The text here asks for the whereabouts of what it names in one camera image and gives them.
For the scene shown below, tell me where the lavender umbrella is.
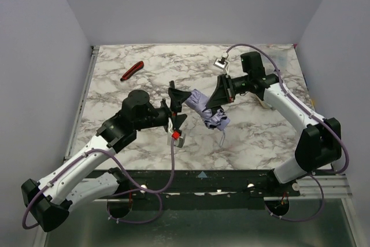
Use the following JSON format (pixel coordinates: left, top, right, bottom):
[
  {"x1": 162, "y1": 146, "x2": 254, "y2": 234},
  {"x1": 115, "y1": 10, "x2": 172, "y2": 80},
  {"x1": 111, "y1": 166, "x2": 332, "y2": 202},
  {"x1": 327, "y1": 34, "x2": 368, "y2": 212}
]
[{"x1": 185, "y1": 89, "x2": 230, "y2": 147}]

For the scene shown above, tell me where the beige umbrella sleeve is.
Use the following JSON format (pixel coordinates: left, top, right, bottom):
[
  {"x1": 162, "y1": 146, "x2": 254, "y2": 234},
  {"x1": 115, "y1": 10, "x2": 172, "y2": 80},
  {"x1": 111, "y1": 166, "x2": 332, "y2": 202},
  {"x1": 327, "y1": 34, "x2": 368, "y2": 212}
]
[{"x1": 257, "y1": 97, "x2": 275, "y2": 110}]

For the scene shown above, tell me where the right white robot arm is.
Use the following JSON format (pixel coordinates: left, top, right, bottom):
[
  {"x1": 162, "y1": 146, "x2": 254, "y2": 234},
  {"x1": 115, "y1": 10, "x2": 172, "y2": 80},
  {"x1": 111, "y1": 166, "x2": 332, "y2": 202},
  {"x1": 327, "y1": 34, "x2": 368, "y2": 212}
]
[{"x1": 206, "y1": 51, "x2": 342, "y2": 185}]

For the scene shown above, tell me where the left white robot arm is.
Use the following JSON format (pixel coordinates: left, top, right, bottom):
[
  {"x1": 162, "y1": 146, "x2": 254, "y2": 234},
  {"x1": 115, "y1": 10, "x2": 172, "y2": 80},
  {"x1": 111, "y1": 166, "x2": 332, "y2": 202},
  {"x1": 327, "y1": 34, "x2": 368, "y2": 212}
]
[{"x1": 21, "y1": 87, "x2": 191, "y2": 232}]

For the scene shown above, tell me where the red black utility knife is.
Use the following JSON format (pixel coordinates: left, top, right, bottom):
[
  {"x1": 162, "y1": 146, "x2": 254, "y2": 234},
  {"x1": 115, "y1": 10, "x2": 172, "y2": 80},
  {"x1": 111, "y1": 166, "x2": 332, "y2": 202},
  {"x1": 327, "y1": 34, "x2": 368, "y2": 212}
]
[{"x1": 120, "y1": 61, "x2": 144, "y2": 82}]

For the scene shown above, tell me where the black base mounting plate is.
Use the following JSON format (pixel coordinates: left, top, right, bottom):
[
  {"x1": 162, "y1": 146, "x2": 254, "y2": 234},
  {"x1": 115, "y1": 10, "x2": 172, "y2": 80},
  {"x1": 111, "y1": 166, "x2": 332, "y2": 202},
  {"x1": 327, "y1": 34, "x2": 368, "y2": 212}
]
[{"x1": 59, "y1": 167, "x2": 301, "y2": 212}]

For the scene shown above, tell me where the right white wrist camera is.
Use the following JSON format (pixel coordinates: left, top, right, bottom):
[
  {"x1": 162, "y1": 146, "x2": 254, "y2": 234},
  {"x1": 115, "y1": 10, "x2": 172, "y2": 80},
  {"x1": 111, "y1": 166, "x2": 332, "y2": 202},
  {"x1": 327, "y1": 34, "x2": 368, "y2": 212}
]
[{"x1": 213, "y1": 53, "x2": 230, "y2": 75}]

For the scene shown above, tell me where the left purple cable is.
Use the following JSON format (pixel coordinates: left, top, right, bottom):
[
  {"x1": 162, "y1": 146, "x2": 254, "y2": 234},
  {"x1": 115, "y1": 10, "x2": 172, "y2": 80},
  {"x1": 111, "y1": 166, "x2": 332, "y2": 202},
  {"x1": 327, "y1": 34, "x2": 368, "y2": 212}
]
[{"x1": 22, "y1": 135, "x2": 182, "y2": 230}]

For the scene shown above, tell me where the purple cable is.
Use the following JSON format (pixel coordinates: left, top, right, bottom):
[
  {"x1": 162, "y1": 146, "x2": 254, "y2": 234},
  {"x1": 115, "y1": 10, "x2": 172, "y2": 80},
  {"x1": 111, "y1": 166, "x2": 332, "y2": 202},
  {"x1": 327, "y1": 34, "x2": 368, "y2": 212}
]
[
  {"x1": 22, "y1": 135, "x2": 182, "y2": 230},
  {"x1": 225, "y1": 43, "x2": 350, "y2": 222}
]

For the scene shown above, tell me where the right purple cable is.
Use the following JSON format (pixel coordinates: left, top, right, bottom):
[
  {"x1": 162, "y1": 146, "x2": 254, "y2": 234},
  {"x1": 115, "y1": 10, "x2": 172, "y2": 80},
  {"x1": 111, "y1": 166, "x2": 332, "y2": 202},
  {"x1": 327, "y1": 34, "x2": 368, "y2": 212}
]
[{"x1": 225, "y1": 43, "x2": 350, "y2": 222}]

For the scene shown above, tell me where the aluminium extrusion frame rail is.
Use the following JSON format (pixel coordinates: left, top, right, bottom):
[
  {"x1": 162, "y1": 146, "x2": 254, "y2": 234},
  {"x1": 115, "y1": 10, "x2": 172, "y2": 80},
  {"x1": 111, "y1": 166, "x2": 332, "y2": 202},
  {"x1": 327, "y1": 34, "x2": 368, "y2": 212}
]
[{"x1": 297, "y1": 175, "x2": 352, "y2": 199}]

